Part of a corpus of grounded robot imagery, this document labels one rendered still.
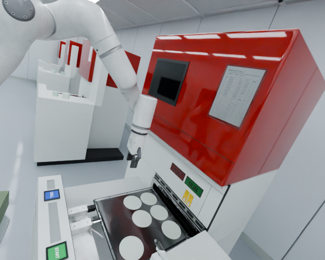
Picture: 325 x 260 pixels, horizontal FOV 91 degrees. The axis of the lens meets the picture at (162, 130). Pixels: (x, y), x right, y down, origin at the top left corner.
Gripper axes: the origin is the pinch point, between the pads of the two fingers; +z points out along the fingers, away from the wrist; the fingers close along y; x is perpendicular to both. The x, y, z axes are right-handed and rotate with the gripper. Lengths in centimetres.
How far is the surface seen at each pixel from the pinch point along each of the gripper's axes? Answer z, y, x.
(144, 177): 29.4, -26.9, 23.5
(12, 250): 114, -55, -56
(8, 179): 111, -142, -84
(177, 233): 26.6, 21.2, 23.5
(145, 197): 25.8, -2.9, 14.8
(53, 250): 20.0, 22.0, -26.9
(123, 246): 26.5, 21.3, -3.3
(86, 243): 28.2, 15.6, -16.1
